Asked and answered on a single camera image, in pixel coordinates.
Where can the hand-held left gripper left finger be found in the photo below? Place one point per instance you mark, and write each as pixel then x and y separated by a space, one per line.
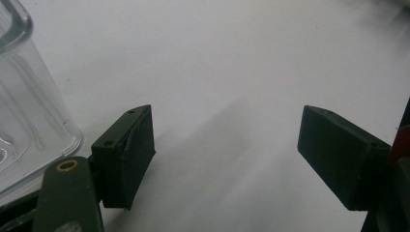
pixel 124 161

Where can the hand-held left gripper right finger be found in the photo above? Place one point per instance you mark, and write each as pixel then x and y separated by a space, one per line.
pixel 341 154

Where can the clear plastic container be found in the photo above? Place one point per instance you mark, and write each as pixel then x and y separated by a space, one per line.
pixel 29 106

